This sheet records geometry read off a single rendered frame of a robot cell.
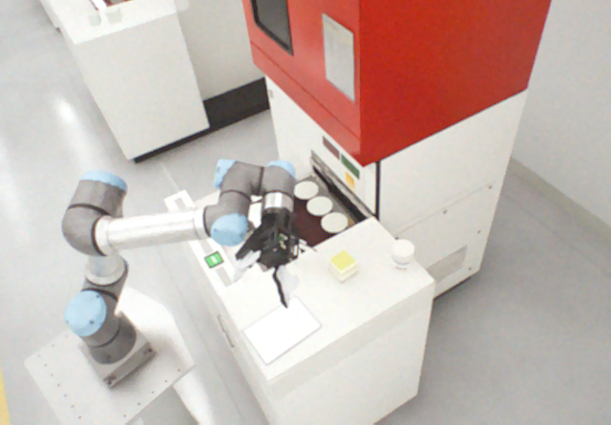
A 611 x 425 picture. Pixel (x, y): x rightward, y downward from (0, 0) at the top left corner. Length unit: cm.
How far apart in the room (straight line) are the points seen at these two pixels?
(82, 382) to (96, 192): 76
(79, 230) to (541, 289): 236
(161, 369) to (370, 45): 121
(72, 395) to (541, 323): 214
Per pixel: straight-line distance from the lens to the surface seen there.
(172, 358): 184
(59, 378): 196
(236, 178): 119
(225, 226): 110
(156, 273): 314
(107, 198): 137
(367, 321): 163
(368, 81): 149
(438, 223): 223
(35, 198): 399
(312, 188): 209
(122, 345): 178
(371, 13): 140
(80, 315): 167
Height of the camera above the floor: 237
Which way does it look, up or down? 46 degrees down
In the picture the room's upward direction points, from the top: 7 degrees counter-clockwise
